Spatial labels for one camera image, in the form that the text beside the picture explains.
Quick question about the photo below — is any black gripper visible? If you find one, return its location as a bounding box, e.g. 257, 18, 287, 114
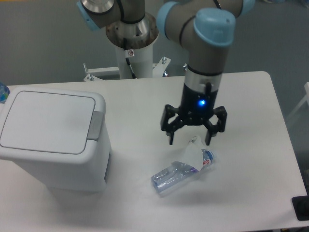
160, 84, 227, 145

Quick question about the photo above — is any white trash can lid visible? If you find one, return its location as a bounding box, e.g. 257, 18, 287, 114
0, 88, 96, 155

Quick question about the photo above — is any white plastic trash can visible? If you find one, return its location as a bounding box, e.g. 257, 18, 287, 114
0, 86, 112, 192

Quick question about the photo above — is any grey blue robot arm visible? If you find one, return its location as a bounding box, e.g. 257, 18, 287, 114
77, 0, 255, 144

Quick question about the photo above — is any crushed clear plastic bottle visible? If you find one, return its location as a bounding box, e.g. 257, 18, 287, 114
150, 136, 215, 195

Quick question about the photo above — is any black device at table edge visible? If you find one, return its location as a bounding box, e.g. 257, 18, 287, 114
292, 196, 309, 221

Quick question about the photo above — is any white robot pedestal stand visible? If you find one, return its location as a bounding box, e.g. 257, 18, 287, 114
83, 45, 171, 82

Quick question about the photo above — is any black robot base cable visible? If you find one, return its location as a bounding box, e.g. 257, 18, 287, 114
122, 38, 138, 79

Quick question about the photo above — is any white frame at right edge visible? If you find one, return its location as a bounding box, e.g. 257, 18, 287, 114
289, 82, 309, 117

